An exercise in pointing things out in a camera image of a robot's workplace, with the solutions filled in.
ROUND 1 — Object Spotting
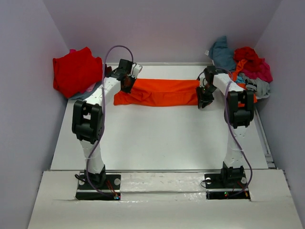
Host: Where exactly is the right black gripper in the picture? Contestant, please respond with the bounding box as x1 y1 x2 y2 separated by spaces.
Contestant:
196 84 217 108

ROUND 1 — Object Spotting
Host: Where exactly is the orange t-shirt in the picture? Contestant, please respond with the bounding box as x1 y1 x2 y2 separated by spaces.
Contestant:
230 59 258 104
113 79 200 107

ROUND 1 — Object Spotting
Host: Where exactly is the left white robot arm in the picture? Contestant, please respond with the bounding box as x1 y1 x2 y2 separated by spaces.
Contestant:
72 59 142 189

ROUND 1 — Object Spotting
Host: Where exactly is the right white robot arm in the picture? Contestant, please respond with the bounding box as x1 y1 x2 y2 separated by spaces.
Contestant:
196 65 254 189

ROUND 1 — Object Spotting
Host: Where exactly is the folded maroon t-shirt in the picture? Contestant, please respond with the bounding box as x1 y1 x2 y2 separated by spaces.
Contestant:
103 64 112 77

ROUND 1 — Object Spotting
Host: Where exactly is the folded pink t-shirt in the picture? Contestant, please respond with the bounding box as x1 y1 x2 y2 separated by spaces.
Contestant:
85 83 96 93

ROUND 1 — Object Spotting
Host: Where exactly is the teal blue crumpled t-shirt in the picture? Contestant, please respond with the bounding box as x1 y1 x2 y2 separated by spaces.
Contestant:
208 36 236 71

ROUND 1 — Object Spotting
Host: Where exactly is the folded light blue t-shirt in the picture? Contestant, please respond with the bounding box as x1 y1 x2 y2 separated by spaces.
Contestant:
70 82 101 100

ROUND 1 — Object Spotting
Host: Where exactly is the folded red t-shirt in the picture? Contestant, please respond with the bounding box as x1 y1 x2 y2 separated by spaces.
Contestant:
52 47 103 98

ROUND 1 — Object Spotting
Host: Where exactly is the grey crumpled t-shirt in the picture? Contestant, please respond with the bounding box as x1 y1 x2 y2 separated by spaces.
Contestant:
238 73 271 99

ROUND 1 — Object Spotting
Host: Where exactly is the red crumpled t-shirt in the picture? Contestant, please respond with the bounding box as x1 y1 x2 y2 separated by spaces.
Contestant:
233 46 262 72

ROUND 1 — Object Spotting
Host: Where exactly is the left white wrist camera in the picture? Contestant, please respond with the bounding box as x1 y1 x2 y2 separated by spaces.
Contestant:
130 63 143 79

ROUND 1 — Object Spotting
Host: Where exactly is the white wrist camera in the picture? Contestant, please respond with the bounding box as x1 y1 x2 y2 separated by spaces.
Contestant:
130 63 143 79
197 73 207 88

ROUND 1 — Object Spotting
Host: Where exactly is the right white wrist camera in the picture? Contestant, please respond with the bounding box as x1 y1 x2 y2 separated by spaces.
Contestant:
197 73 207 88

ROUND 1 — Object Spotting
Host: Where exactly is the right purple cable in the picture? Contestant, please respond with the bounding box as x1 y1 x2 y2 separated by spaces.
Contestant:
197 68 253 198

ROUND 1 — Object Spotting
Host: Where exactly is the purple cable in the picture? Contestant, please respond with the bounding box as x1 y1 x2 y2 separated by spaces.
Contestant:
197 68 253 198
85 45 134 199

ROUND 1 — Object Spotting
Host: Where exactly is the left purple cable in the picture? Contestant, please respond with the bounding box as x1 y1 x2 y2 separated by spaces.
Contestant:
85 45 134 199

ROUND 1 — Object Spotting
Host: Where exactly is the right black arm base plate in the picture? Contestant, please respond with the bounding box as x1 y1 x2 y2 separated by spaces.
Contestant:
201 173 251 200

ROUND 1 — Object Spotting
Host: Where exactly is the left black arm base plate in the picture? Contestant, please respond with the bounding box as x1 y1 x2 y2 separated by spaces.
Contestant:
74 172 121 201

